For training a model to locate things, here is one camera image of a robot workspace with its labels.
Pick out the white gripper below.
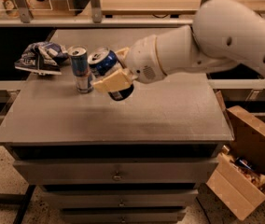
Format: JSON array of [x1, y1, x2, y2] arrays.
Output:
[[91, 35, 166, 92]]

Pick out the blue pepsi can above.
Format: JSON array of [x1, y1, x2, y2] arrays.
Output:
[[88, 47, 134, 101]]

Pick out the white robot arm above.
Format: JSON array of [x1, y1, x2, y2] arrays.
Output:
[[91, 0, 265, 92]]

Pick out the red bull can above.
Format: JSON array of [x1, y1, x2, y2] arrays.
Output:
[[68, 46, 93, 93]]

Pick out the blue can in box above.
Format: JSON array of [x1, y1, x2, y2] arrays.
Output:
[[235, 158, 253, 171]]

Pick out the crumpled blue chip bag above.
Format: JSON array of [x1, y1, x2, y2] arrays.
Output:
[[14, 41, 68, 75]]

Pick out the grey drawer cabinet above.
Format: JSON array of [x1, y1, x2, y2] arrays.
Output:
[[0, 28, 232, 224]]

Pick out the top drawer knob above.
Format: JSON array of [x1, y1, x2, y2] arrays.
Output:
[[112, 172, 122, 182]]

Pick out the drawer knob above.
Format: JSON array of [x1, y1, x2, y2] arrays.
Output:
[[119, 217, 127, 224], [112, 172, 122, 182], [119, 199, 126, 207]]

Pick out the middle drawer knob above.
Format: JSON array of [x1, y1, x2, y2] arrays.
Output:
[[119, 199, 126, 207]]

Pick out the bottom drawer knob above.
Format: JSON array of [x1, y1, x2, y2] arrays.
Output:
[[119, 217, 127, 224]]

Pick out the open cardboard box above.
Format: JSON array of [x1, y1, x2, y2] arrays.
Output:
[[207, 91, 265, 220]]

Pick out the metal railing frame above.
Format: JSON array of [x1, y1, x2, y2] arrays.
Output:
[[0, 0, 265, 28]]

